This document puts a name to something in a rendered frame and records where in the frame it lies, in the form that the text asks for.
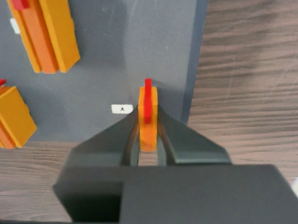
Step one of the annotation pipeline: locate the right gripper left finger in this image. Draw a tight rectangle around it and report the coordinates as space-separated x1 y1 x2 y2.
61 106 140 168

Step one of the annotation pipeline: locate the black rectangular box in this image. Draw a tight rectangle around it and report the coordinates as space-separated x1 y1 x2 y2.
180 0 208 126

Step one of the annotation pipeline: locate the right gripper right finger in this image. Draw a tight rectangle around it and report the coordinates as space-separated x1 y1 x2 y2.
156 106 234 166

